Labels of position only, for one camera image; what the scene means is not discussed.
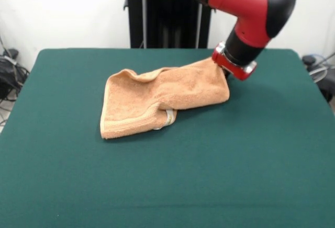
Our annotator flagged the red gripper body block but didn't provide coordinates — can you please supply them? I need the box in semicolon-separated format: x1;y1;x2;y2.
211;41;258;82

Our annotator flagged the tan terry towel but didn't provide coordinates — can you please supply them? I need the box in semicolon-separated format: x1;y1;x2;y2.
100;58;231;140

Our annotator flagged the black floor equipment lump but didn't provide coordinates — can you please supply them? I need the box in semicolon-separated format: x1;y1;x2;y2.
0;49;30;101
301;54;335;104

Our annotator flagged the dark green table cloth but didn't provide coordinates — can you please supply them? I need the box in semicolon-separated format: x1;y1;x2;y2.
0;48;335;228

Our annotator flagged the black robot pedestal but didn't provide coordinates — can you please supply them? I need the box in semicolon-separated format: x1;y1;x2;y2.
122;0;212;49

